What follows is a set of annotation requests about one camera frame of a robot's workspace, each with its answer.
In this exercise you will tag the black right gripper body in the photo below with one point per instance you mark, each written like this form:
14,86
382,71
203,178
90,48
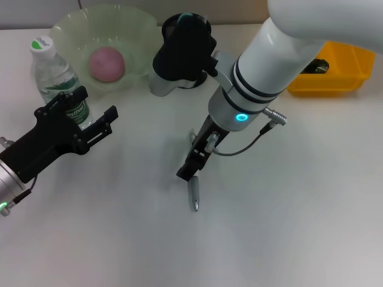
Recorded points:
206,143

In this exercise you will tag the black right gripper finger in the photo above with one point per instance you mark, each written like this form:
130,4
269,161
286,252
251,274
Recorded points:
188,173

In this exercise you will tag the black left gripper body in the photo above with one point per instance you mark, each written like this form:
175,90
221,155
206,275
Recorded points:
45,140

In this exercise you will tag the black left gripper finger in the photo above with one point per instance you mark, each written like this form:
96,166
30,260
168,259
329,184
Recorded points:
71,97
101,125

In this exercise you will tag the white silver pen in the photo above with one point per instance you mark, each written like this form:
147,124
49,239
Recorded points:
194,194

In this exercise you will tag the clear green-label water bottle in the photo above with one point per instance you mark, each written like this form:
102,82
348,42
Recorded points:
48,74

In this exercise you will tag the pink peach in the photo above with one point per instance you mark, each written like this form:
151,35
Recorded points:
106,64

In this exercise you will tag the blue scissors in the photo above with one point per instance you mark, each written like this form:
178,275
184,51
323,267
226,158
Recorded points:
185,16

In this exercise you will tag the green plastic wrapper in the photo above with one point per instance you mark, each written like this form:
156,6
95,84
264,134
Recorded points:
318,67

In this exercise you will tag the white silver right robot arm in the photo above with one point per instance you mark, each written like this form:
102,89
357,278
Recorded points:
275,56

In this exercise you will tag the translucent green fruit plate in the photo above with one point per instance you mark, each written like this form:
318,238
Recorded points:
119,33

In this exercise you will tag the black mesh pen holder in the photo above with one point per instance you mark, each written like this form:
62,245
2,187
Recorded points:
169,30

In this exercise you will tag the metal left gripper plug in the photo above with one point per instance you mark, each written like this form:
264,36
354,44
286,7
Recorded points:
5,142

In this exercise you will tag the yellow plastic bin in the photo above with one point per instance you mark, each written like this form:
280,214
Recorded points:
338,77

